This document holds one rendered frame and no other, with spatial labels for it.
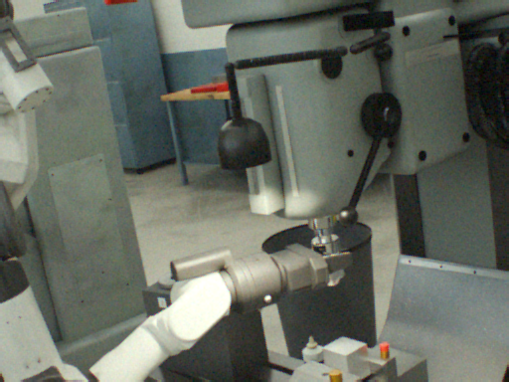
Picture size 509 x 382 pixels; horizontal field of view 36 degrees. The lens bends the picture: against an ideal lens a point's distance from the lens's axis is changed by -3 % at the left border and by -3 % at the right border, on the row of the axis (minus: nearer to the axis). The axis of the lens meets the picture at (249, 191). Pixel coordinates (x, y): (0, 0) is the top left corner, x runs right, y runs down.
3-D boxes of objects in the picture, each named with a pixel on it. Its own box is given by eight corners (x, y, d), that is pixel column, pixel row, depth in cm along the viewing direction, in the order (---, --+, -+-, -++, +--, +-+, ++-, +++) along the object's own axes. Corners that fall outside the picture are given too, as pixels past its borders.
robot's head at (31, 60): (2, 99, 116) (7, 74, 109) (-26, 55, 117) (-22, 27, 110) (38, 84, 119) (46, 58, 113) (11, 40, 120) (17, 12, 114)
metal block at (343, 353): (350, 386, 136) (346, 355, 134) (326, 377, 140) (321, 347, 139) (370, 374, 139) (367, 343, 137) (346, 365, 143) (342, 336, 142)
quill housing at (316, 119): (328, 231, 119) (294, 15, 112) (239, 218, 135) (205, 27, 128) (407, 195, 131) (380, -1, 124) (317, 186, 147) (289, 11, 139)
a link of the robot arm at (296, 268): (326, 246, 127) (257, 267, 123) (333, 302, 129) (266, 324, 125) (290, 230, 139) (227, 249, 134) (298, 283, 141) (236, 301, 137)
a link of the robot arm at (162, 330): (240, 301, 123) (176, 362, 119) (221, 297, 131) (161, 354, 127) (213, 271, 122) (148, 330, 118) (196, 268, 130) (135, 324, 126)
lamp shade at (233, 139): (212, 172, 108) (204, 126, 106) (229, 159, 114) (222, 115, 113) (263, 167, 105) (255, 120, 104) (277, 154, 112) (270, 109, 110)
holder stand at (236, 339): (235, 385, 161) (217, 294, 156) (158, 368, 175) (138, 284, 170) (269, 359, 170) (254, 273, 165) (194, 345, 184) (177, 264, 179)
